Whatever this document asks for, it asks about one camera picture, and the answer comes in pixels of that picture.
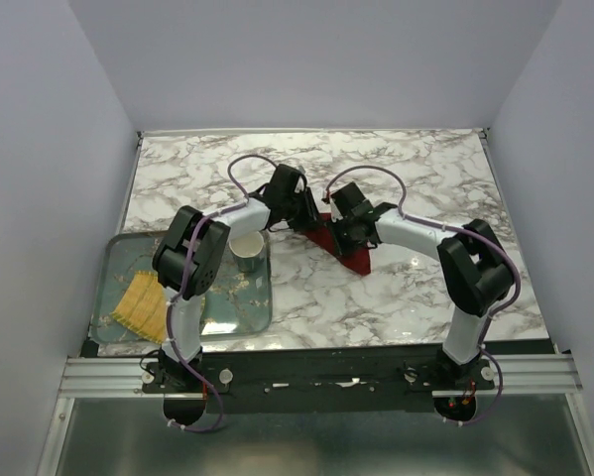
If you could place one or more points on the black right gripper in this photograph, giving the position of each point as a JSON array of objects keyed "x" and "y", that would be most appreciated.
[{"x": 345, "y": 248}]

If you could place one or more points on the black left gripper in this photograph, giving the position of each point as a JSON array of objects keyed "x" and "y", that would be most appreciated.
[{"x": 310, "y": 216}]

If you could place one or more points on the red cloth napkin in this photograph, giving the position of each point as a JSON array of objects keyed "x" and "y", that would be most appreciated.
[{"x": 358, "y": 261}]

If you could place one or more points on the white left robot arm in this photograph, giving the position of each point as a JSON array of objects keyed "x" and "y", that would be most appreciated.
[{"x": 191, "y": 252}]

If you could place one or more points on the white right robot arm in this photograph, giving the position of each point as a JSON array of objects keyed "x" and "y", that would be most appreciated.
[{"x": 477, "y": 272}]

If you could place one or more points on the white cup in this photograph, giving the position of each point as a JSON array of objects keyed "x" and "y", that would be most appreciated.
[{"x": 248, "y": 251}]

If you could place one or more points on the floral metal tray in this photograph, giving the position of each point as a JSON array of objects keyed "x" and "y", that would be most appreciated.
[{"x": 237, "y": 303}]

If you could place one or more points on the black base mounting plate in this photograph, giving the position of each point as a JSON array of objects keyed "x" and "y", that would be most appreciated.
[{"x": 313, "y": 382}]

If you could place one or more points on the yellow woven coaster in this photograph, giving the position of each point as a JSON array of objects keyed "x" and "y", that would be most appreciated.
[{"x": 142, "y": 309}]

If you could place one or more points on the aluminium frame rail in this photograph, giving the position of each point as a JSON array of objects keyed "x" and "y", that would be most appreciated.
[{"x": 122, "y": 378}]

